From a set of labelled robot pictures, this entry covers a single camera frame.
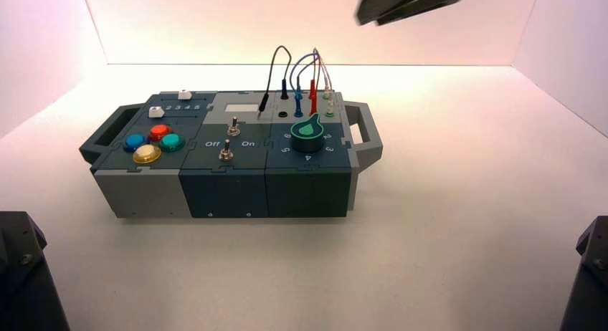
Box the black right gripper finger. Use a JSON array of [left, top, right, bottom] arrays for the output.
[[356, 0, 419, 26], [375, 0, 476, 26]]

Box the blue jumper wire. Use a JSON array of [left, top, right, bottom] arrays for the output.
[[290, 52, 320, 118]]

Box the green rotary knob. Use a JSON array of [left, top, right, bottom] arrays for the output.
[[290, 119, 326, 153]]

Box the grey and teal task box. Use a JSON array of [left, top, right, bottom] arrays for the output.
[[79, 90, 384, 220]]

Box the green push button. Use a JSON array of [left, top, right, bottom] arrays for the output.
[[158, 133, 186, 153]]

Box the red push button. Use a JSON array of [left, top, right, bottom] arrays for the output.
[[148, 124, 173, 143]]

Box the yellow push button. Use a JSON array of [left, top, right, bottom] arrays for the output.
[[132, 144, 163, 165]]

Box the blue push button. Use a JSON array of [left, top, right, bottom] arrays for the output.
[[123, 133, 148, 153]]

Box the white jumper wire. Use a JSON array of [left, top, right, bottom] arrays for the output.
[[312, 47, 336, 118]]

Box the red jumper wire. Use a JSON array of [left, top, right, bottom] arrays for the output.
[[300, 58, 320, 117]]

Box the black jumper wire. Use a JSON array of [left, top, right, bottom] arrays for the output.
[[257, 45, 293, 120]]

